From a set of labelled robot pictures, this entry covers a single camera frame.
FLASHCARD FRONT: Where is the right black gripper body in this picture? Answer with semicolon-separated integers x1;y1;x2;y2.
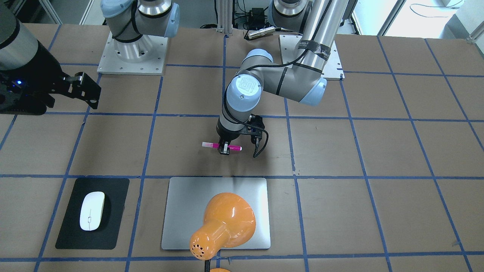
0;49;101;116

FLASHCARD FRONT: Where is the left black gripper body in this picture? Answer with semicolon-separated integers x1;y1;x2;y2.
216;114;265;148

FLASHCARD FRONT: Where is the pink marker pen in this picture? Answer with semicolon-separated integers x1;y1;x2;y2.
201;142;242;151

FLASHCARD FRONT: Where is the white computer mouse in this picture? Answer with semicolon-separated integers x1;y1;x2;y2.
79;191;105;231

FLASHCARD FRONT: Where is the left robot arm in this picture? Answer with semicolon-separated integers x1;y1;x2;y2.
216;0;349;157

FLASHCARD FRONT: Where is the silver laptop notebook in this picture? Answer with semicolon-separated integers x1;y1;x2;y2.
160;177;271;250

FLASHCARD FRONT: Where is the black mousepad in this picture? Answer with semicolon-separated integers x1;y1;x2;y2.
55;178;130;250

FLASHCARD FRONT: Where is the orange desk lamp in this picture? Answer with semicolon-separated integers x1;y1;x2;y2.
189;192;256;272

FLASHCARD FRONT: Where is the silver metal cylinder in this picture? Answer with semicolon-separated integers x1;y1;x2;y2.
244;26;277;41

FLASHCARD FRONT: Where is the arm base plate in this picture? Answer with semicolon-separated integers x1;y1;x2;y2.
279;34;344;81
97;34;169;76

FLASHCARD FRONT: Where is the aluminium frame post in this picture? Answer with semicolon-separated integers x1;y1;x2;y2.
216;0;234;36

